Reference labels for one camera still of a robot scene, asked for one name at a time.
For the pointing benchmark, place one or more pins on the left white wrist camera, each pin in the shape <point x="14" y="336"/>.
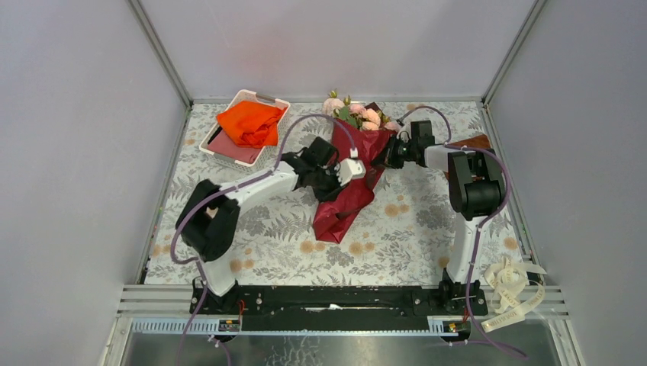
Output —
<point x="350" y="169"/>

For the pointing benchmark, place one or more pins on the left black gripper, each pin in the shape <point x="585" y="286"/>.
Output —
<point x="330" y="194"/>

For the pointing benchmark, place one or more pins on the dark red wrapping paper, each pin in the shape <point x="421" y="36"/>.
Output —
<point x="333" y="219"/>

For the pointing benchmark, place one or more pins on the orange folded cloth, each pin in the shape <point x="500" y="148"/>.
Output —
<point x="251" y="124"/>

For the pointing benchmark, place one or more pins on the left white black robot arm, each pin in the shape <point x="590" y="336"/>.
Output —
<point x="208" y="222"/>

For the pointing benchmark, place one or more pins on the floral patterned table mat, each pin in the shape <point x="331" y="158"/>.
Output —
<point x="404" y="237"/>

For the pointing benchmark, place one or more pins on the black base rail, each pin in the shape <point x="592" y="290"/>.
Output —
<point x="337" y="309"/>

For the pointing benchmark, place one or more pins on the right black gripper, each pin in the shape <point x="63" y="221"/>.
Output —
<point x="388" y="158"/>

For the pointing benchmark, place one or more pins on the cream printed ribbon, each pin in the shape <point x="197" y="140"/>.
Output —
<point x="508" y="279"/>

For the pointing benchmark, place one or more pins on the brown folded cloth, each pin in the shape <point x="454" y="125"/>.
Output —
<point x="472" y="141"/>

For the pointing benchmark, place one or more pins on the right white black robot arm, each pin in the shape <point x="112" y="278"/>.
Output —
<point x="477" y="190"/>

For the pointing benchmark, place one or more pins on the pink fake flower bunch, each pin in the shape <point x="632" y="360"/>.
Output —
<point x="366" y="117"/>

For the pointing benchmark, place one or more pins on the pink paper sheet in basket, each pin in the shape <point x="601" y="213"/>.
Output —
<point x="221" y="144"/>

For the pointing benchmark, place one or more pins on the white plastic basket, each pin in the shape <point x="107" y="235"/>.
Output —
<point x="267" y="152"/>

